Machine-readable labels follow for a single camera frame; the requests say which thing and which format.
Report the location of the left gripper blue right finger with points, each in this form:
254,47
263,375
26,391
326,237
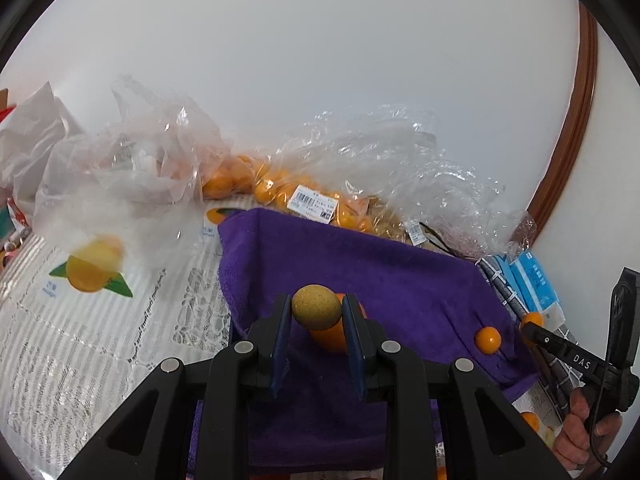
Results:
363,337

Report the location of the blue tissue pack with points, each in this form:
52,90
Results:
526,276

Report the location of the brown wooden door frame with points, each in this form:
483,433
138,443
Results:
573,131

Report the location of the bag of small oranges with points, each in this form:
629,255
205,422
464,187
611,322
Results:
275,186

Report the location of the clear plastic bag pile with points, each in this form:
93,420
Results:
387,171

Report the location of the small green brown fruit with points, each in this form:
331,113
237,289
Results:
316,307

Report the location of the person's right hand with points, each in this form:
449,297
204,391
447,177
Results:
571,446

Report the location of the white plastic bag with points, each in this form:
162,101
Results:
137,182

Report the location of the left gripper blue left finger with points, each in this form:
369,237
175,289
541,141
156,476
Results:
269,337

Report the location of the purple towel lined tray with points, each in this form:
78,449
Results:
438,388

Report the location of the small orange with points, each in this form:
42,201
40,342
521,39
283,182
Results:
488,340

